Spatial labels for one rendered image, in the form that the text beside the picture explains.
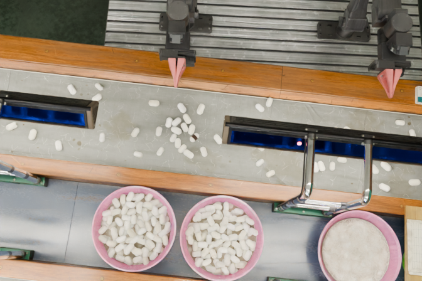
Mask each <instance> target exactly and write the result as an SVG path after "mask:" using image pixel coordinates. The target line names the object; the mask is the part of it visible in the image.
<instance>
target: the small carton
mask: <svg viewBox="0 0 422 281"><path fill-rule="evenodd" d="M415 104H421V105H422V86H417V87H415Z"/></svg>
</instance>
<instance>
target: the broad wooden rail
mask: <svg viewBox="0 0 422 281"><path fill-rule="evenodd" d="M0 68H5V69H12V70H23V71H29V72H40V73H51V74H57V75H68V76H74V77H85V78H96V79H101V80H112V81H118V82H129V83H140V84H147V85H157V86H164V87H175V86H174V81H173V76H172V74H171V70H170V67H169V63H168V60H162V61H160V56H159V52H157V51H146V50H135V49H129V48H118V47H111V46H101V45H90V44H84V43H73V42H67V41H56V40H45V39H39V38H29V37H22V36H11V35H5V34H0ZM417 86H422V81H416V80H405V79H399V80H398V82H397V84H396V88H395V91H394V95H393V98H388V96H387V93H386V91H385V89H384V87H383V86H382V85H381V83H380V81H379V80H378V79H377V76H371V75H360V74H354V73H343V72H332V71H326V70H315V69H309V68H298V67H292V66H281V65H270V64H263V63H253V62H246V61H235V60H225V59H219V58H208V57H202V56H196V62H195V66H194V67H191V66H186V68H185V71H184V72H183V74H182V76H181V78H180V80H179V83H178V86H177V88H185V89H192V90H202V91H208V92H219V93H230V94H236V95H247V96H253V97H264V98H269V97H271V98H275V99H281V100H292V101H298V102H309V103H320V104H326V105H337V106H343V107H354V108H360V109H371V110H382V111H388V112H399V113H405V114H416V115H422V105H421V104H415V87H417Z"/></svg>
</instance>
